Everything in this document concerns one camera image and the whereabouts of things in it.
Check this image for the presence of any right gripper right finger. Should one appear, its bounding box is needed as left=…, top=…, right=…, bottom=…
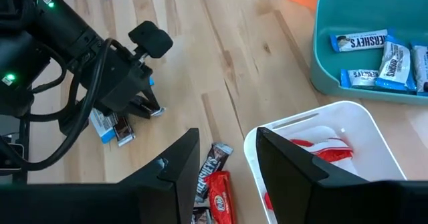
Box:
left=255, top=126, right=428, bottom=224

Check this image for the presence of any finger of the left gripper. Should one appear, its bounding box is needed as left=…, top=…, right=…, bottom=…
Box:
left=144, top=86, right=161, bottom=113
left=126, top=96, right=153, bottom=120

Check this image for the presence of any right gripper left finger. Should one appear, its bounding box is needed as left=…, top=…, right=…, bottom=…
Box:
left=0, top=127, right=201, bottom=224

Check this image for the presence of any brown Hershey's chocolate bar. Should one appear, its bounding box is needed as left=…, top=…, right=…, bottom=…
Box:
left=195, top=142, right=234, bottom=204
left=112, top=116, right=136, bottom=148
left=140, top=100, right=167, bottom=118
left=191, top=206, right=215, bottom=224

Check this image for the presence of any red Kit Kat candy bar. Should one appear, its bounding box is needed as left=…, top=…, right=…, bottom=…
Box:
left=263, top=191, right=274, bottom=212
left=289, top=125, right=355, bottom=166
left=203, top=170, right=237, bottom=224

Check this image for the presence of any white plastic bin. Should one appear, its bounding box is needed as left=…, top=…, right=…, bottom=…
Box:
left=243, top=100, right=408, bottom=224

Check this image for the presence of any teal plastic bin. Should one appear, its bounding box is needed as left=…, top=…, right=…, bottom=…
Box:
left=309, top=0, right=428, bottom=106

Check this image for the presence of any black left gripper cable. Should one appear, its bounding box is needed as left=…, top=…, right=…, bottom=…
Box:
left=0, top=38, right=116, bottom=171
left=29, top=46, right=68, bottom=94

